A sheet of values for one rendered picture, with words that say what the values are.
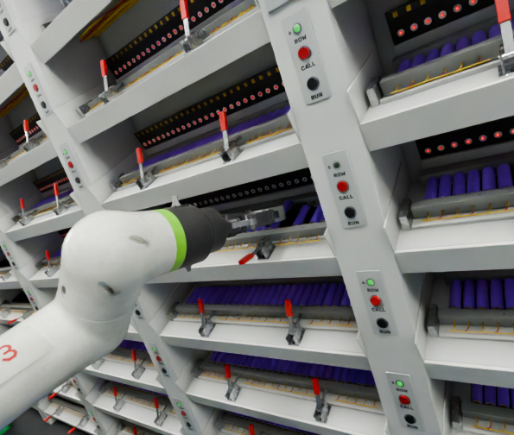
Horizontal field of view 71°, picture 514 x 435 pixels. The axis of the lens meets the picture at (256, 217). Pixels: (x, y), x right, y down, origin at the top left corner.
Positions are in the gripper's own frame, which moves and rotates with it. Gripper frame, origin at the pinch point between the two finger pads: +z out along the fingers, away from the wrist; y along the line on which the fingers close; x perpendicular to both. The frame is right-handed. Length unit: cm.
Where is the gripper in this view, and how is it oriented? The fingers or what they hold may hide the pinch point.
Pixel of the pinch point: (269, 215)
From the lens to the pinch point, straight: 72.5
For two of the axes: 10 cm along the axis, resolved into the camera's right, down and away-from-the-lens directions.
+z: 6.1, -1.4, 7.8
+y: -7.7, 1.3, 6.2
